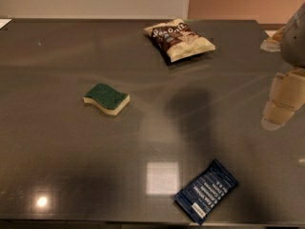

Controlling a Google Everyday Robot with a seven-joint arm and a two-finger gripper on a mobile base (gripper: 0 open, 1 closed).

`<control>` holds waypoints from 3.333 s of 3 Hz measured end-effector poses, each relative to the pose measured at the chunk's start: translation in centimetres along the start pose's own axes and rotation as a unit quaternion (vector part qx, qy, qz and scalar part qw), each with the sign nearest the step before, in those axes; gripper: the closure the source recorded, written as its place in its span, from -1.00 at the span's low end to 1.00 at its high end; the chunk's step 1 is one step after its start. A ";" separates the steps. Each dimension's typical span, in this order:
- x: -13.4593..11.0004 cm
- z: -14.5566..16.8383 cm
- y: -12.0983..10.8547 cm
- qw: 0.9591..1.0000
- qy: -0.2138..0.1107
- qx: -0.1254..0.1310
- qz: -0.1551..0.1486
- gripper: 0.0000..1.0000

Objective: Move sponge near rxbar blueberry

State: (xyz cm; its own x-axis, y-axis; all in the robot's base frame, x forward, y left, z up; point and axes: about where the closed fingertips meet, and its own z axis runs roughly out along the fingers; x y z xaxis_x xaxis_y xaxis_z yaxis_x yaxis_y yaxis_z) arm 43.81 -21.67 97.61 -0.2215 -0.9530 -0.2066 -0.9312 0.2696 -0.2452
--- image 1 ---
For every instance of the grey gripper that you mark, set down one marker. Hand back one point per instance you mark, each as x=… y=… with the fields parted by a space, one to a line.
x=294 y=43

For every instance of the green and yellow sponge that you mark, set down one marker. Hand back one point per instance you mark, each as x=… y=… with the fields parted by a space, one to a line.
x=106 y=99

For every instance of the blue rxbar blueberry wrapper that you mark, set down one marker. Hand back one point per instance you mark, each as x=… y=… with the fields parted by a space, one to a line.
x=203 y=193

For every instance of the brown and cream chip bag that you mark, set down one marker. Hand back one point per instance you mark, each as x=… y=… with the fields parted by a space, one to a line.
x=176 y=39

